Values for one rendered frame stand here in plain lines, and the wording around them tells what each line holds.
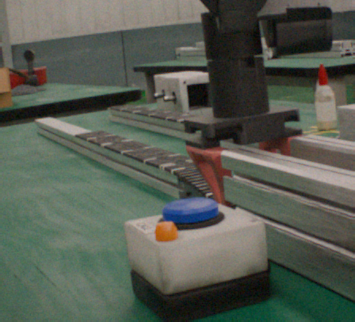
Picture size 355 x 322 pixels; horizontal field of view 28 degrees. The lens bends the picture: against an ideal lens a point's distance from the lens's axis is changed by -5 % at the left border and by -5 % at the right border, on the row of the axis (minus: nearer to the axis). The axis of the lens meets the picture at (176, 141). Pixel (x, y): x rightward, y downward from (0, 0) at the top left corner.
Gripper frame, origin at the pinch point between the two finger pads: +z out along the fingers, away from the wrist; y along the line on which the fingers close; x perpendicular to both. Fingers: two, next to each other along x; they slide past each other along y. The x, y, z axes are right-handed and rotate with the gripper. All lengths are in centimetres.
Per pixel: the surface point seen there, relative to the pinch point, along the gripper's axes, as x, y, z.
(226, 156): -6.8, -5.2, -6.6
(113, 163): 41.3, -2.2, 0.8
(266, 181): -12.1, -4.2, -4.9
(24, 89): 289, 25, 0
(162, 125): 73, 17, 1
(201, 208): -19.4, -13.1, -5.8
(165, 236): -21.3, -16.6, -5.0
